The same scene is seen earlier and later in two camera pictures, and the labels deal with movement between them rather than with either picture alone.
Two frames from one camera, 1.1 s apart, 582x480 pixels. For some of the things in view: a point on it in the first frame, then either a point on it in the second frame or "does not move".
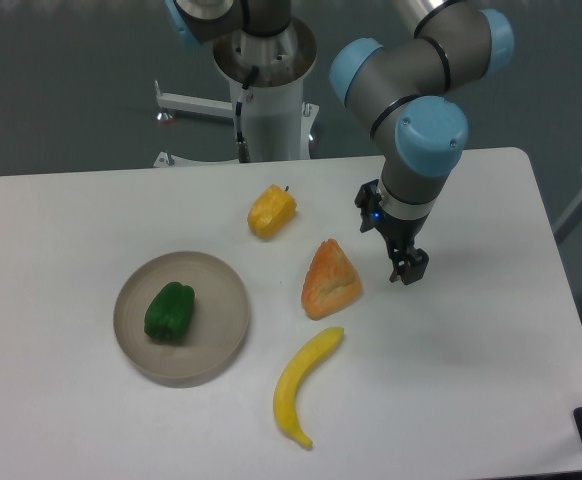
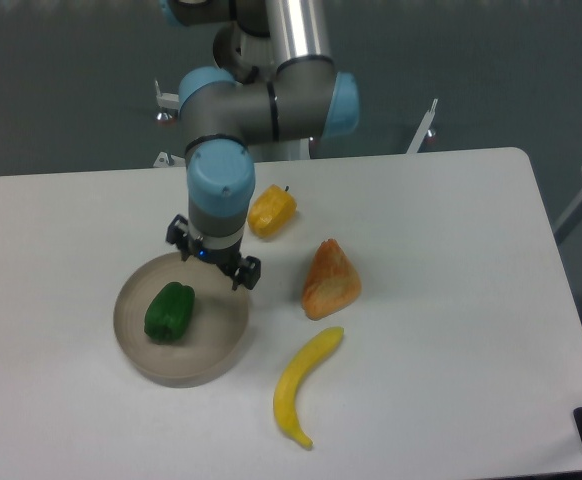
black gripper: [401, 234] to [247, 273]
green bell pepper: [168, 315] does not move
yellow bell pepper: [271, 210] does not move
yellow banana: [308, 356] does not move
